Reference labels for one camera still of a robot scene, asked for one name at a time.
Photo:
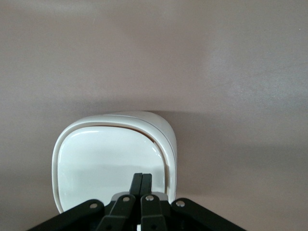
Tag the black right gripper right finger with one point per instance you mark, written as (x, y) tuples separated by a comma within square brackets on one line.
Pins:
[(154, 214)]

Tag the white plastic trash can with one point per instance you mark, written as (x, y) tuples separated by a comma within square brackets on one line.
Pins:
[(103, 158)]

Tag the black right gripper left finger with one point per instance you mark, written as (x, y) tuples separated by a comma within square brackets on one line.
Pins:
[(113, 214)]

